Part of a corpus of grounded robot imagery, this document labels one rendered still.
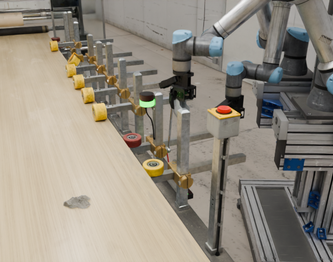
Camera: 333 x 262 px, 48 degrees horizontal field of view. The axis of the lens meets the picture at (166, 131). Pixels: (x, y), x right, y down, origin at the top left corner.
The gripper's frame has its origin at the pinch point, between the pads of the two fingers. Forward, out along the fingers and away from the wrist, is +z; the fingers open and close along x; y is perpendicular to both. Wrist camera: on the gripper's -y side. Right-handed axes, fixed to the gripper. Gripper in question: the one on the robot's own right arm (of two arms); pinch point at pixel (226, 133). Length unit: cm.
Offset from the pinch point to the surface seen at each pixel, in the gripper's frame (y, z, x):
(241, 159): -8.9, -1.9, -26.7
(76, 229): -82, -8, -50
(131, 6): 166, 25, 653
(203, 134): -13.7, -3.0, -1.7
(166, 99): -21.7, -13.1, 23.3
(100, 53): -38, -22, 94
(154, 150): -40.1, -2.7, -6.6
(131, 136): -48.6, -8.6, -0.8
